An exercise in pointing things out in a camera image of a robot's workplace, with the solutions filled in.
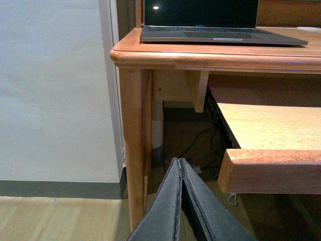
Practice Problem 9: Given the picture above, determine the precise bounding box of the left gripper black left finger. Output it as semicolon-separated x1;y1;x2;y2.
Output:
128;158;183;240

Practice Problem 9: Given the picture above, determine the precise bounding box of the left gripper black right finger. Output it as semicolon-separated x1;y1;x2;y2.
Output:
180;159;256;240

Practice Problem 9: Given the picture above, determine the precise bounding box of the wooden keyboard tray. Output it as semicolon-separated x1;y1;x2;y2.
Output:
208;82;321;195

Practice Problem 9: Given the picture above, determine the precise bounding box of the wooden desk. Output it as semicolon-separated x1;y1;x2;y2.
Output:
110;1;320;229

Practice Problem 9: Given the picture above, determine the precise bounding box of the grey laptop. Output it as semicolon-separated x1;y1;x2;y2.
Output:
140;0;308;46

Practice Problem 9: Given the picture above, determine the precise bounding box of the white charger with cable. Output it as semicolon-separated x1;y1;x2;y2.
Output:
228;193;238;206

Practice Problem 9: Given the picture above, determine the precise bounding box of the white wall plug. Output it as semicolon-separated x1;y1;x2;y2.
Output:
193;166;202;174

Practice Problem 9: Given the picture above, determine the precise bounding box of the black power cable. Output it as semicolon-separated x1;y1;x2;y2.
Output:
162;102;226;173

